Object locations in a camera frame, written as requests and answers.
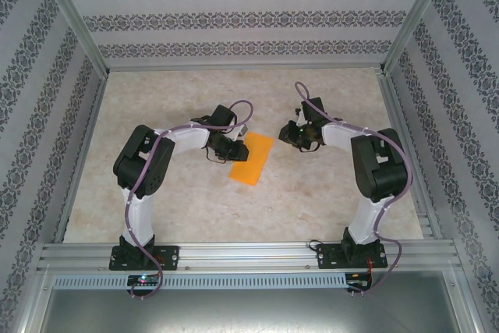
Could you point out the aluminium table side rail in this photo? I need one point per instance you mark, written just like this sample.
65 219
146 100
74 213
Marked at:
83 153
407 153

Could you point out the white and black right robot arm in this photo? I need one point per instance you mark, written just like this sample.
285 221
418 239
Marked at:
341 140

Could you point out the orange cloth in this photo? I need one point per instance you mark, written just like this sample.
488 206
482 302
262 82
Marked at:
253 161

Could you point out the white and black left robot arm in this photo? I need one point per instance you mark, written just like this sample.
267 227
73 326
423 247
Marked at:
187 140

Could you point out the aluminium frame back beam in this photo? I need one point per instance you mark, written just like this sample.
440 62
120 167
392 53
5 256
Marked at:
245 67

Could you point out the grey sheet metal tray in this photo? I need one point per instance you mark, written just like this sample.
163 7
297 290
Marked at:
249 313

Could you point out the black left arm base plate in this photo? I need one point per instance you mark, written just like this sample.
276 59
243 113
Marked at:
169 257

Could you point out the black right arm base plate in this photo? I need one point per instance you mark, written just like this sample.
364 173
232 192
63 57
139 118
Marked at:
329 257

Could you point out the aluminium frame post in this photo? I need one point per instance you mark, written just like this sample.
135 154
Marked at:
75 17
414 17

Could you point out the aluminium mounting rail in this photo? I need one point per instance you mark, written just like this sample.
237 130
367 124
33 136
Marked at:
245 255

